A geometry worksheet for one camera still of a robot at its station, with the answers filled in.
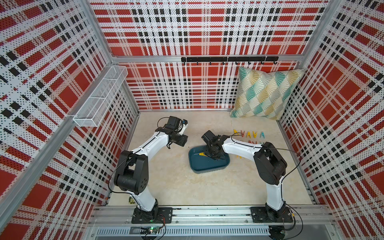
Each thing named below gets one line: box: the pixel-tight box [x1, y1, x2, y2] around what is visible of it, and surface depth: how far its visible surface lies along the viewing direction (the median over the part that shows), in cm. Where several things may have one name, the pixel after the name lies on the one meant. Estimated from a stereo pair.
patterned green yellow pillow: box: [230, 67, 304, 120], surface depth 95 cm
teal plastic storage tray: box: [188, 145, 231, 174], surface depth 90 cm
